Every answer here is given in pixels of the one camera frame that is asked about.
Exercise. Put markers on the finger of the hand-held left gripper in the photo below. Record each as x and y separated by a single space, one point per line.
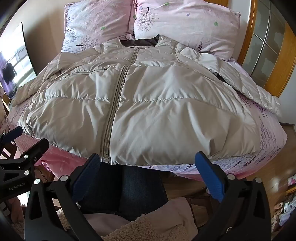
13 134
38 146

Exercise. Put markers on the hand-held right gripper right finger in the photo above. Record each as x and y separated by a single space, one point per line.
209 176

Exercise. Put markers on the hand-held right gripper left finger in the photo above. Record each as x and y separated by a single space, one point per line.
89 178

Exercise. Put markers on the beige puffer jacket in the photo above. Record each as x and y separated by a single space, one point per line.
148 102

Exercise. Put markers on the person's legs in dark jeans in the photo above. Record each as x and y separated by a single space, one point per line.
129 187

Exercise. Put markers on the pink floral bed sheet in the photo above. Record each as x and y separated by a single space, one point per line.
268 143

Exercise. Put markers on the black flat television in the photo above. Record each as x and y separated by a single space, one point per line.
16 62

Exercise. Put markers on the person's pink fleece-lined jacket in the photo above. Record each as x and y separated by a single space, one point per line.
148 222

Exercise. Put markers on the pile of assorted small packets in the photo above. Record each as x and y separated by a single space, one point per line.
285 204

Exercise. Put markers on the pink floral pillow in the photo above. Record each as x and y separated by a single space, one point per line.
189 23
97 23

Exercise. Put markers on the wooden headboard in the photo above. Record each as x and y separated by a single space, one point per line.
266 44

